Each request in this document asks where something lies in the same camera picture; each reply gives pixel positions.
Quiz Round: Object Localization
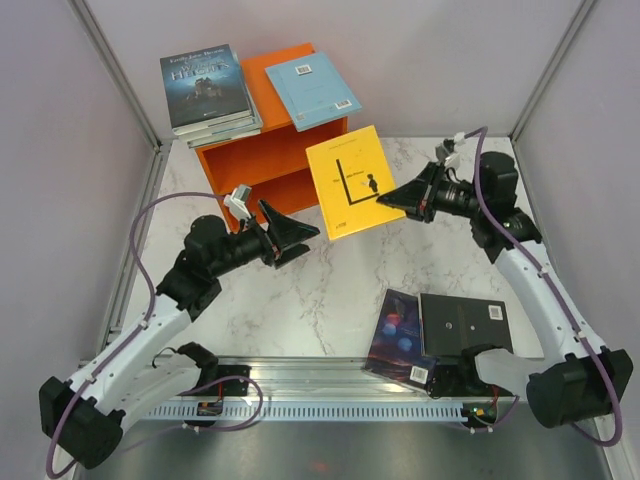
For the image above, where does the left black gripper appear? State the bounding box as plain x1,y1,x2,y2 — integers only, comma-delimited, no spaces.
210,199,319,277

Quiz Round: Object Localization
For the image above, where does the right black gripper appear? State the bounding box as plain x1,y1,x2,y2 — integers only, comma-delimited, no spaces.
376,161,485,224

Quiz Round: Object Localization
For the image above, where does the yellow book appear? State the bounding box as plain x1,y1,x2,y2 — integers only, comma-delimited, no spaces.
306,125,404,241

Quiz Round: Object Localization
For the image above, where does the teal ocean cover book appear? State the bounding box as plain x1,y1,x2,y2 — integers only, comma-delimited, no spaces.
166,58,255,136

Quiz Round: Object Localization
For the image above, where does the black book with barcode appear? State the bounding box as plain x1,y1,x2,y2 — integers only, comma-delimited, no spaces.
420,293,513,358

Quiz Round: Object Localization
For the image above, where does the grey book with barcode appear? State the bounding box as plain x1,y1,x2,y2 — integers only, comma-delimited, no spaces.
178,116,263,144

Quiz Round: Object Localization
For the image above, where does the green fantasy cover book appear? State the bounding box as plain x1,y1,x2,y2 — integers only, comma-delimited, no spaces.
187,129,261,149

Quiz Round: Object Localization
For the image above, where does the purple nebula cover book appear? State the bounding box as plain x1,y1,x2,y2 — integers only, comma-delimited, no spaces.
363,289,437,391

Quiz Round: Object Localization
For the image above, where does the light blue thin book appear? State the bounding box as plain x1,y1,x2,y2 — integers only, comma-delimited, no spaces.
266,52,362,132

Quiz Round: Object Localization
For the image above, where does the dark blue Wuthering Heights book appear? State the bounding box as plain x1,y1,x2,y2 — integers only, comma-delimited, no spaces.
160,44,252,135

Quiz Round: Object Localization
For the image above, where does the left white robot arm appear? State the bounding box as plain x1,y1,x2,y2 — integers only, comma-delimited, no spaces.
38,200,319,479

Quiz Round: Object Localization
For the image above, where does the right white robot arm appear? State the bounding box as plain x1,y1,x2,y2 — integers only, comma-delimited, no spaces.
377,152,633,445

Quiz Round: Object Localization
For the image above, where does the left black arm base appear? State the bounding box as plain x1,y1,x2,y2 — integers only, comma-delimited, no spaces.
195,364,252,400

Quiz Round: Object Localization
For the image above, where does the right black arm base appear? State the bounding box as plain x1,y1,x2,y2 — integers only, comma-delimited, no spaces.
426,358,513,399

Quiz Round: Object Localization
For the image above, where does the orange wooden shelf box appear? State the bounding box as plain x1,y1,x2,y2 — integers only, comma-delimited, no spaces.
195,43,348,214

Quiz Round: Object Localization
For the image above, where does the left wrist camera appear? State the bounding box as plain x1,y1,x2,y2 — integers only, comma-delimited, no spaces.
223,184,252,221

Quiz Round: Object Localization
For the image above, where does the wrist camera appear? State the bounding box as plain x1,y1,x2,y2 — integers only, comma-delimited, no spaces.
435,132,468,169
223,184,252,221

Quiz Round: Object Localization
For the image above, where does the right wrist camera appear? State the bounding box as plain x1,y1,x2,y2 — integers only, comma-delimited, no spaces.
435,132,468,169

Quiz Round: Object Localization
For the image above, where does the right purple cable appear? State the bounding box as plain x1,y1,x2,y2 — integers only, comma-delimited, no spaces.
459,125,625,447

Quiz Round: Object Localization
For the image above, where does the aluminium frame rail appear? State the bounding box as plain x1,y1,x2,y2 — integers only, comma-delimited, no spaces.
69,357,524,401

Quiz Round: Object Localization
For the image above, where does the white slotted cable duct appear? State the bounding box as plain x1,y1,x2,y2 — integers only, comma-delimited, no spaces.
144,400,467,423

